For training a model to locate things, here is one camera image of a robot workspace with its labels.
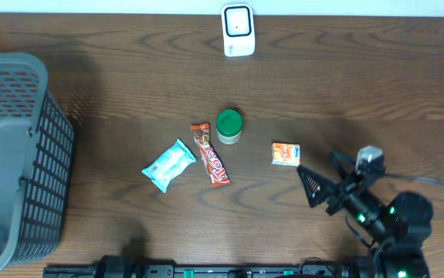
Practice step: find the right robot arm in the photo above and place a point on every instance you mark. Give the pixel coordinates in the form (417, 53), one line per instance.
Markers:
(398, 229)

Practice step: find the teal white snack packet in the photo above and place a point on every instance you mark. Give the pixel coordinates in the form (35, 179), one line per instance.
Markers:
(169, 165)

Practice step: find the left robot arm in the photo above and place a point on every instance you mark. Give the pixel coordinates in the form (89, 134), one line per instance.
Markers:
(108, 266)

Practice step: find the orange small snack packet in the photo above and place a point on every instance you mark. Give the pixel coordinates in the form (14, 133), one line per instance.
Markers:
(286, 154)

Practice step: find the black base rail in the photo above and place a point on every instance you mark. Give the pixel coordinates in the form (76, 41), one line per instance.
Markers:
(310, 271)

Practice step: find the grey plastic mesh basket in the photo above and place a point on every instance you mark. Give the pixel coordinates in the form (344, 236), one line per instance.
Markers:
(36, 155)

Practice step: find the red Top chocolate bar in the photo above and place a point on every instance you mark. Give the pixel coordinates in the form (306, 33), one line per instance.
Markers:
(212, 162)

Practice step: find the green lid jar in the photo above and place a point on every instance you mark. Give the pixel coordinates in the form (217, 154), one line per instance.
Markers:
(229, 126)

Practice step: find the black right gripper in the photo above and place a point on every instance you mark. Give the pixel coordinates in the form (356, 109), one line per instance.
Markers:
(345, 189)

